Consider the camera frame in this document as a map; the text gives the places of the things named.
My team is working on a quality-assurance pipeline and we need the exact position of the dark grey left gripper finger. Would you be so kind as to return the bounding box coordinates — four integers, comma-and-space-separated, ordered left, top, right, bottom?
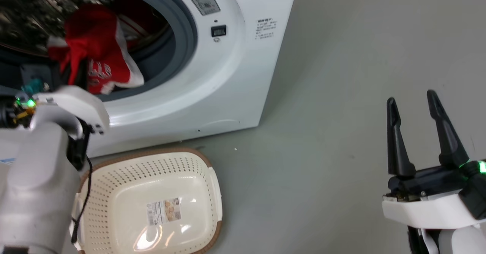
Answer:
61, 58, 89, 94

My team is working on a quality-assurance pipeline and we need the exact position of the printed washer info label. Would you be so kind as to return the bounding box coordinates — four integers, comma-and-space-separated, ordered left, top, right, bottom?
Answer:
255, 17, 279, 40

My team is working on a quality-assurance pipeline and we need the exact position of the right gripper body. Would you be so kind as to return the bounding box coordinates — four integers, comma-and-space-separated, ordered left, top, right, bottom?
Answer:
381, 160, 486, 230

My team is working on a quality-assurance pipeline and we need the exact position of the steel washing machine drum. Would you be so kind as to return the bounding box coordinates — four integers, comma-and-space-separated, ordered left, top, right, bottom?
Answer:
0, 0, 171, 59

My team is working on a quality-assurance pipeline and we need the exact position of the cream perforated laundry basket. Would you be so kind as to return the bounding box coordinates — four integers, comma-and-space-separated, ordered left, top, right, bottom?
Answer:
71, 148, 223, 254

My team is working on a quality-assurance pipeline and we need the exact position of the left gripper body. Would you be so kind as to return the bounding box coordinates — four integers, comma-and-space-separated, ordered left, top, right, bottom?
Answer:
0, 65, 111, 137

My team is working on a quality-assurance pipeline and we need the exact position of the grey rubber door gasket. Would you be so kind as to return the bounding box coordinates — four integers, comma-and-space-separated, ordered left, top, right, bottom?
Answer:
0, 0, 198, 103

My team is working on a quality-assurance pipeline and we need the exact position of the paper label on basket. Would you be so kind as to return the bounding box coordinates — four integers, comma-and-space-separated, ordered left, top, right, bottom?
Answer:
146, 197, 182, 226

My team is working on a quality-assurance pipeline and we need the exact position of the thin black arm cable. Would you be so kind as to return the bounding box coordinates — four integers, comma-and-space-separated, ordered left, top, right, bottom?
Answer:
71, 155, 93, 251

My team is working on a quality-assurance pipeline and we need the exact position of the red and white garment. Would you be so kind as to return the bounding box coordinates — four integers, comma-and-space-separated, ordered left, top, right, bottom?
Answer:
47, 4, 145, 95

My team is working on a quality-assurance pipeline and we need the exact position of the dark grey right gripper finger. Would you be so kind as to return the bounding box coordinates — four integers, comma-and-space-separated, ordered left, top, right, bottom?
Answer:
386, 97, 417, 177
426, 90, 471, 169

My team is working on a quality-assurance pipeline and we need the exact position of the white front-load washing machine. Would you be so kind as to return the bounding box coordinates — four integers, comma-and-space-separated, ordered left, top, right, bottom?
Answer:
0, 0, 300, 158

